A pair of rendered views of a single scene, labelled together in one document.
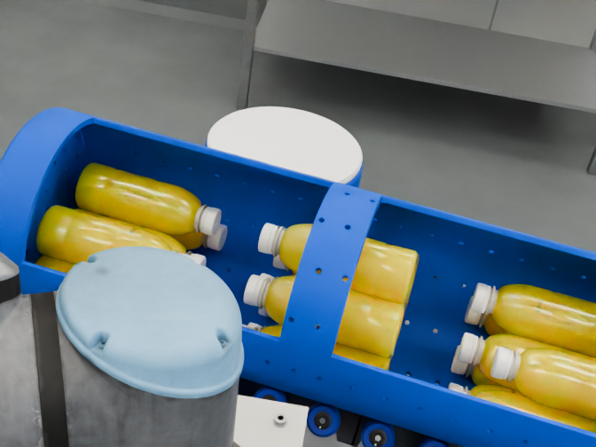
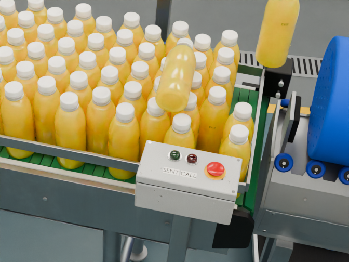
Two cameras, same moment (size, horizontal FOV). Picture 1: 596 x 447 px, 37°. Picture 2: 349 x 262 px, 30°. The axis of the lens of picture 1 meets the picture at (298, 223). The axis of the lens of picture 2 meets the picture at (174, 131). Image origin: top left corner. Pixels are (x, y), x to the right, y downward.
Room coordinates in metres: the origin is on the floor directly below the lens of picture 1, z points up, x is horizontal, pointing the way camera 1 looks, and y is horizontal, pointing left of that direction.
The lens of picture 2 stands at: (-0.10, 0.78, 2.08)
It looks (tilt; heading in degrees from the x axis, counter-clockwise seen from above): 46 degrees down; 355
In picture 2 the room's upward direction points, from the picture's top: 7 degrees clockwise
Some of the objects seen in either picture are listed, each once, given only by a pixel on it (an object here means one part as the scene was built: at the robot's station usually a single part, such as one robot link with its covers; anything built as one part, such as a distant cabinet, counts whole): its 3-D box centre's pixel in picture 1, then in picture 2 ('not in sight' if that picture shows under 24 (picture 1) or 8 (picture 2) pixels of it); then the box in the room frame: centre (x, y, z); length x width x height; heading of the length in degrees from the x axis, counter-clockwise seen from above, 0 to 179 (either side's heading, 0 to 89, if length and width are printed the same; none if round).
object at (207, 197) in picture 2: not in sight; (188, 182); (0.75, 0.67, 1.05); 0.20 x 0.10 x 0.10; 79
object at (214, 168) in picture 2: not in sight; (215, 169); (0.74, 0.63, 1.11); 0.04 x 0.04 x 0.01
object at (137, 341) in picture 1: (143, 364); not in sight; (0.42, 0.09, 1.41); 0.13 x 0.12 x 0.14; 112
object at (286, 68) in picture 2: not in sight; (275, 79); (1.20, 0.43, 0.95); 0.10 x 0.07 x 0.10; 169
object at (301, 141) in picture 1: (285, 147); not in sight; (1.35, 0.04, 1.03); 0.28 x 0.28 x 0.01
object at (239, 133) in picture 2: not in sight; (239, 133); (0.86, 0.57, 1.09); 0.04 x 0.04 x 0.02
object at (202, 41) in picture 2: not in sight; (202, 41); (1.16, 0.64, 1.09); 0.04 x 0.04 x 0.02
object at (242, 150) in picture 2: not in sight; (232, 164); (0.86, 0.57, 0.99); 0.07 x 0.07 x 0.19
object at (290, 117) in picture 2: not in sight; (290, 124); (1.00, 0.42, 0.99); 0.10 x 0.02 x 0.12; 169
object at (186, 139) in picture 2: not in sight; (177, 153); (0.88, 0.69, 0.99); 0.07 x 0.07 x 0.19
